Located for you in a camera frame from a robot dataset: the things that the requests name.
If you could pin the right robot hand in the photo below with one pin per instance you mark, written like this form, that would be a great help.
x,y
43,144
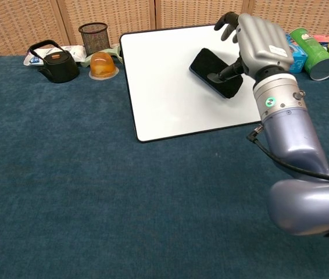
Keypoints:
x,y
259,43

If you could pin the black felt eraser blue base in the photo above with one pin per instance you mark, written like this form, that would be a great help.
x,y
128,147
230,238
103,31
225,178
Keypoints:
x,y
206,65

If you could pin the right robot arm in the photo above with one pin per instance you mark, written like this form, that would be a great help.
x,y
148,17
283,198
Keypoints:
x,y
298,139

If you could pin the blue cookie box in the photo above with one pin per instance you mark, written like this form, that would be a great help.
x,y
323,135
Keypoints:
x,y
298,62

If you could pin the green chips can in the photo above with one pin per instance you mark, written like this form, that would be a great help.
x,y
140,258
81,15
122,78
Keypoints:
x,y
312,53

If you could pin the pink packet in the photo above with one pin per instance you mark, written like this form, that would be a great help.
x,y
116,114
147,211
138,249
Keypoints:
x,y
327,38

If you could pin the woven folding screen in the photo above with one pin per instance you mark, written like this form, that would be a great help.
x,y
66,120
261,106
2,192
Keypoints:
x,y
164,17

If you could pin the pale green tray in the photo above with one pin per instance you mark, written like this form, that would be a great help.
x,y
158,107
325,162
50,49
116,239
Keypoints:
x,y
115,53

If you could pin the orange jelly cup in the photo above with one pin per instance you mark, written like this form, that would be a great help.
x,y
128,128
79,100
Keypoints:
x,y
102,66

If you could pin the black mesh pen holder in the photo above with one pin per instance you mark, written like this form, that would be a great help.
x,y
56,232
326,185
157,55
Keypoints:
x,y
94,39

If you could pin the white plastic snack bag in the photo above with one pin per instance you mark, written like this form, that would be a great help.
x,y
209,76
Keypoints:
x,y
75,52

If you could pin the blue tablecloth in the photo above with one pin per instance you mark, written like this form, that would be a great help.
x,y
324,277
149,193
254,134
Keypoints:
x,y
94,189

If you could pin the white whiteboard with black frame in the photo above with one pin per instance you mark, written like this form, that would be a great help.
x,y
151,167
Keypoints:
x,y
164,87

